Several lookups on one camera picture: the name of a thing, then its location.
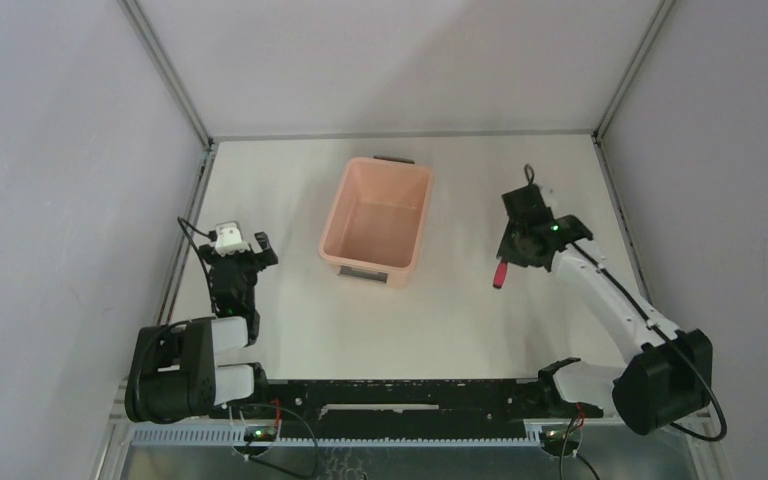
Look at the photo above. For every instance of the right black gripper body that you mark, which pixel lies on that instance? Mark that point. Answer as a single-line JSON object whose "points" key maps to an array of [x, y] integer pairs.
{"points": [[511, 248]]}

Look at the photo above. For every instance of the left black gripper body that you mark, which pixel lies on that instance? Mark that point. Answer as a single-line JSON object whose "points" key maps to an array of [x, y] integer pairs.
{"points": [[239, 259]]}

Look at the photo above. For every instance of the red handled screwdriver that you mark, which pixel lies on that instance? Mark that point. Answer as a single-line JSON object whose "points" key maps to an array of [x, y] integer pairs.
{"points": [[500, 275]]}

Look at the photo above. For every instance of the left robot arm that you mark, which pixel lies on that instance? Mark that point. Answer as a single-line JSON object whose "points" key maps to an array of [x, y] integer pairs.
{"points": [[175, 373]]}

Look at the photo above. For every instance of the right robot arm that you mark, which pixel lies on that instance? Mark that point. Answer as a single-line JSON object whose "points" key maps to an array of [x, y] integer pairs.
{"points": [[667, 372]]}

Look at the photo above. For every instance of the pink plastic bin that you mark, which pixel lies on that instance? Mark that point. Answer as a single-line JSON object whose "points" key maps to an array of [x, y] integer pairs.
{"points": [[376, 223]]}

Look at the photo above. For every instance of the left controller board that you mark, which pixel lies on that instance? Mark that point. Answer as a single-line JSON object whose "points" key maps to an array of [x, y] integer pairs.
{"points": [[260, 434]]}

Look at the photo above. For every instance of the controller board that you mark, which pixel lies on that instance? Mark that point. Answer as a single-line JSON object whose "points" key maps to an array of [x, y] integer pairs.
{"points": [[260, 434], [558, 443]]}

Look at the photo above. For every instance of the right controller board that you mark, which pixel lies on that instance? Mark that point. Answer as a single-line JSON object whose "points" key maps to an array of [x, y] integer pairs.
{"points": [[558, 443]]}

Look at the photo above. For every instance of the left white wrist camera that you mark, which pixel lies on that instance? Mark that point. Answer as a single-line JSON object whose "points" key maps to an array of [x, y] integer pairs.
{"points": [[229, 239]]}

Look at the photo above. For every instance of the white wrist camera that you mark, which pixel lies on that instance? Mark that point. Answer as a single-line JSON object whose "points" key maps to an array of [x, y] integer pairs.
{"points": [[229, 239], [547, 196]]}

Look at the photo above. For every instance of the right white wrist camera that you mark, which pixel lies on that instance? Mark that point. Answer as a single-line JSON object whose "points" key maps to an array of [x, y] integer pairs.
{"points": [[547, 196]]}

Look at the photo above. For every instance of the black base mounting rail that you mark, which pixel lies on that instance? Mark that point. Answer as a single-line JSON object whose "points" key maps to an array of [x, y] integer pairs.
{"points": [[433, 408]]}

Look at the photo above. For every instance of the white slotted cable duct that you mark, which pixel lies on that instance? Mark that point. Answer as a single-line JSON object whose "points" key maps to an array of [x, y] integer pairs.
{"points": [[227, 435]]}

